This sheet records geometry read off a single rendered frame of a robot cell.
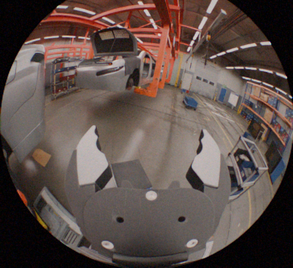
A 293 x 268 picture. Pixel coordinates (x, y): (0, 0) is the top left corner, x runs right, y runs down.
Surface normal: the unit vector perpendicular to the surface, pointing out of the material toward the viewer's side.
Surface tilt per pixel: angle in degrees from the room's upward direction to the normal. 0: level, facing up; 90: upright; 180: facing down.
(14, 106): 90
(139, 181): 0
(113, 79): 91
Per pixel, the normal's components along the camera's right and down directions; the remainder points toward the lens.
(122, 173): 0.17, -0.85
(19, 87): 0.95, 0.28
